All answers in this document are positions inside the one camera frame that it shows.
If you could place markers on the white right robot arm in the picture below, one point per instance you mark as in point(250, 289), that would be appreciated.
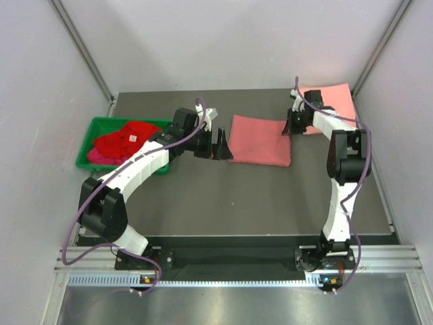
point(348, 163)

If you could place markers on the aluminium right corner post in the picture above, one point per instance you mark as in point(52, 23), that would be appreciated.
point(391, 27)

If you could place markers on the aluminium left corner post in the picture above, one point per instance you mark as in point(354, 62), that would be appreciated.
point(81, 47)

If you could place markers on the aluminium frame rail front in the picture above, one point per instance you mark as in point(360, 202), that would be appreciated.
point(373, 259)

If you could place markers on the green plastic bin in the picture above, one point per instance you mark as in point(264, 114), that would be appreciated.
point(101, 126)

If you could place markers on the aluminium corner post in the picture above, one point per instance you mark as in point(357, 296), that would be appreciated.
point(81, 47)
point(391, 27)

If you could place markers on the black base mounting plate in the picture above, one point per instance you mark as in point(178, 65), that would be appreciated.
point(243, 258)

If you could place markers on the salmon pink t-shirt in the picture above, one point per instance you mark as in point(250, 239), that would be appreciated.
point(259, 142)

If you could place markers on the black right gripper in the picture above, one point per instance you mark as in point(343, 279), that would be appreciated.
point(290, 127)

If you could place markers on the red t-shirt in bin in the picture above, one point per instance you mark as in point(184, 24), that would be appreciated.
point(126, 141)

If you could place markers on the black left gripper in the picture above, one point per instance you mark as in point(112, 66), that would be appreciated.
point(218, 152)

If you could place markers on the folded light pink t-shirt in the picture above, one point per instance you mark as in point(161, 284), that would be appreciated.
point(338, 97)

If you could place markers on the magenta t-shirt in bin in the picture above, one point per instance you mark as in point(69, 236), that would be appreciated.
point(95, 157)

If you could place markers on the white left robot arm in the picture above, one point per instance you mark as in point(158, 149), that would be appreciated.
point(102, 208)

